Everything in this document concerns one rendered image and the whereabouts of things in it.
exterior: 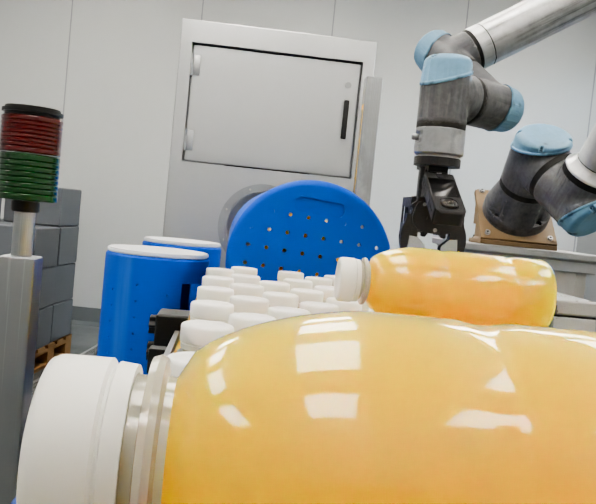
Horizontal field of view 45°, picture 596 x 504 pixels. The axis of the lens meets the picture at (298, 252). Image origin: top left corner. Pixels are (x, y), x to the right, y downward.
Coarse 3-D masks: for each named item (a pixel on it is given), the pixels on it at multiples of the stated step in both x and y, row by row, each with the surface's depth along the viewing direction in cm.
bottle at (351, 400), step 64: (320, 320) 15; (384, 320) 15; (448, 320) 16; (192, 384) 14; (256, 384) 13; (320, 384) 13; (384, 384) 13; (448, 384) 13; (512, 384) 14; (576, 384) 14; (128, 448) 14; (192, 448) 13; (256, 448) 13; (320, 448) 13; (384, 448) 13; (448, 448) 13; (512, 448) 13; (576, 448) 13
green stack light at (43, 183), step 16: (0, 160) 76; (16, 160) 75; (32, 160) 76; (48, 160) 77; (0, 176) 76; (16, 176) 75; (32, 176) 76; (48, 176) 77; (0, 192) 76; (16, 192) 76; (32, 192) 76; (48, 192) 77
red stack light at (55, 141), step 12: (0, 120) 77; (12, 120) 75; (24, 120) 75; (36, 120) 76; (48, 120) 76; (60, 120) 78; (0, 132) 76; (12, 132) 75; (24, 132) 75; (36, 132) 76; (48, 132) 76; (60, 132) 78; (0, 144) 76; (12, 144) 75; (24, 144) 75; (36, 144) 76; (48, 144) 77; (60, 144) 78
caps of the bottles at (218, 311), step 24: (216, 288) 78; (240, 288) 82; (192, 312) 64; (216, 312) 64; (240, 312) 70; (264, 312) 71; (288, 312) 64; (312, 312) 71; (192, 336) 52; (216, 336) 52
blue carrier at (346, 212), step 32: (288, 192) 122; (320, 192) 123; (352, 192) 124; (256, 224) 122; (288, 224) 123; (320, 224) 123; (352, 224) 124; (256, 256) 122; (288, 256) 123; (352, 256) 124
